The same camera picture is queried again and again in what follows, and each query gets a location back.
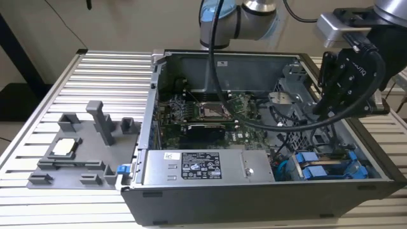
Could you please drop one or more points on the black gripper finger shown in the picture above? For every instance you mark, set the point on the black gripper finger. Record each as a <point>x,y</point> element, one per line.
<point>325,69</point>
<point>341,93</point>

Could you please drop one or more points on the hard disk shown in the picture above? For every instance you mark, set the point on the hard disk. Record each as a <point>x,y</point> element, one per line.
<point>329,158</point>

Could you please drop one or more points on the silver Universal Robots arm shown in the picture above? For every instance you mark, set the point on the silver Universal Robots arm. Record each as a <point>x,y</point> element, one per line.
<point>216,31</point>

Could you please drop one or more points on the grey metal disk bay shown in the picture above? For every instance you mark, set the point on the grey metal disk bay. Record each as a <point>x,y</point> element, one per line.
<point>285,87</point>

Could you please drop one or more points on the blue disk carrier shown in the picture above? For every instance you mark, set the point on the blue disk carrier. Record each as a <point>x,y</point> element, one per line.
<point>312,173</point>

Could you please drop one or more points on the RAM slot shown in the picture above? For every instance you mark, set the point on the RAM slot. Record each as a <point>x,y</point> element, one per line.
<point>203,95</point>

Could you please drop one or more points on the green motherboard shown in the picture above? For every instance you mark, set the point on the green motherboard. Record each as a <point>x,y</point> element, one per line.
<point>248,137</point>

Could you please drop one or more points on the CPU socket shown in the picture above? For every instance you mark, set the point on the CPU socket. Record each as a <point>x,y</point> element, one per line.
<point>209,110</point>

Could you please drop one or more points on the black graphics card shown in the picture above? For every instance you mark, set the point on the black graphics card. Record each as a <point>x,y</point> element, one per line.
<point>203,133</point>

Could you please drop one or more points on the open black PC case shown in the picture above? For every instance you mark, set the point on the open black PC case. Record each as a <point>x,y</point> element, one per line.
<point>221,205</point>

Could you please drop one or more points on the silver power supply unit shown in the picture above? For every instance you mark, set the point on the silver power supply unit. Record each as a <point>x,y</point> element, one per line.
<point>159,167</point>

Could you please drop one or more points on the blue case latch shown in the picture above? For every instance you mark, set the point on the blue case latch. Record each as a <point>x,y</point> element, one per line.
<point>123,170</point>

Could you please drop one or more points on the grey plastic parts rack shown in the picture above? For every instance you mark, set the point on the grey plastic parts rack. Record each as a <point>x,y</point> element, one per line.
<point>95,157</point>

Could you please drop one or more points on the silver CPU chip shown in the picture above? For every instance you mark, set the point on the silver CPU chip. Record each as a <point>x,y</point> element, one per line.
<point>64,146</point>

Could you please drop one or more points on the black stand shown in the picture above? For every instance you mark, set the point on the black stand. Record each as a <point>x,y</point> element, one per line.
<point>18,100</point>

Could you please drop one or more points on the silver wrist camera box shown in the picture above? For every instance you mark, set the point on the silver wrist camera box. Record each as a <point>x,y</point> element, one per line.
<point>329,26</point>

